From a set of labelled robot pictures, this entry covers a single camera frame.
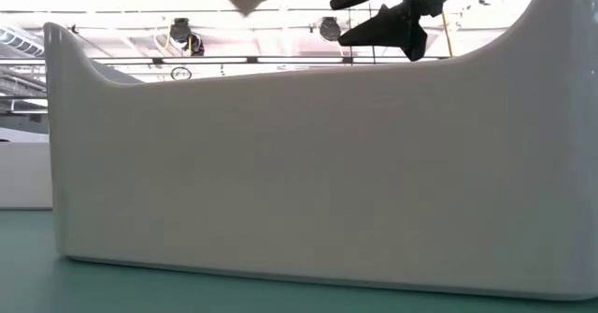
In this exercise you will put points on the black round ceiling fixture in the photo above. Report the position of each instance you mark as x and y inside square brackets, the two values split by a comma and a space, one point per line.
[180, 29]
[330, 29]

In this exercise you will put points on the beige plastic bin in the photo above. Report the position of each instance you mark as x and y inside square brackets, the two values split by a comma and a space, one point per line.
[299, 173]

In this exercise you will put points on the grey ventilation duct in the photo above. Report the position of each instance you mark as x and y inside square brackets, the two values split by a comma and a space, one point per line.
[18, 42]

